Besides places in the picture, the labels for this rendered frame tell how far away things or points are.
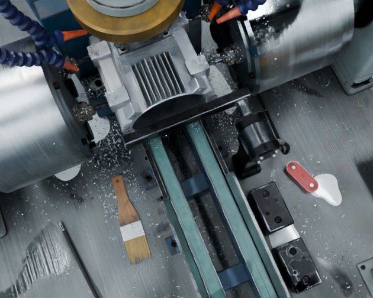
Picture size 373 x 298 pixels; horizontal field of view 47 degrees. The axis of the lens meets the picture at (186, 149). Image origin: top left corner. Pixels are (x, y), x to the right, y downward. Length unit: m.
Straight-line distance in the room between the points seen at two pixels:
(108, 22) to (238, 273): 0.57
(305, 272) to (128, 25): 0.60
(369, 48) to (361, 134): 0.23
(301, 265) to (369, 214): 0.21
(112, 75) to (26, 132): 0.19
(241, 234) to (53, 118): 0.42
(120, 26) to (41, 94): 0.18
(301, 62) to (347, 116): 0.32
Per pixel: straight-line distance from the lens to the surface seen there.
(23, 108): 0.72
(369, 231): 1.05
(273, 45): 0.76
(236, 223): 0.86
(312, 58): 0.82
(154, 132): 0.79
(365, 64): 1.00
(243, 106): 0.81
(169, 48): 0.76
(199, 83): 0.75
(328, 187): 1.03
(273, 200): 0.94
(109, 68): 0.81
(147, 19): 0.63
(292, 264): 0.93
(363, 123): 1.10
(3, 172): 0.77
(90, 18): 0.65
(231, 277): 0.93
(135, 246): 0.98
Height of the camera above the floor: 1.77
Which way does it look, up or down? 74 degrees down
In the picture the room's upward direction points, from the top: 7 degrees counter-clockwise
